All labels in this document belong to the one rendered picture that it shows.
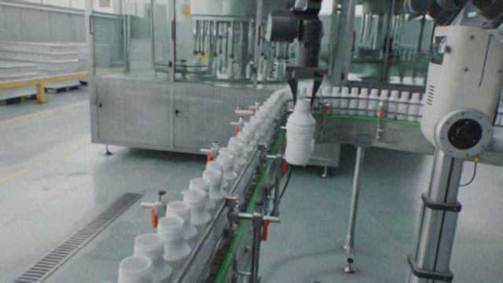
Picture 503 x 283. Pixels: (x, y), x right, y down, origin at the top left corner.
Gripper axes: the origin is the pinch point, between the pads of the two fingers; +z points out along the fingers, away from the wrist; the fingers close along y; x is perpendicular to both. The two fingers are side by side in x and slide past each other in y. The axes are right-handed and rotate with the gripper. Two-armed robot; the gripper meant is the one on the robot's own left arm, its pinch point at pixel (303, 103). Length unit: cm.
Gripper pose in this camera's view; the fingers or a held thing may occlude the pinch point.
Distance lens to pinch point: 102.9
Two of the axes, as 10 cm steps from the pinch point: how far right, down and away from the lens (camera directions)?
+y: 9.8, 1.2, -1.7
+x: 2.0, -3.0, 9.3
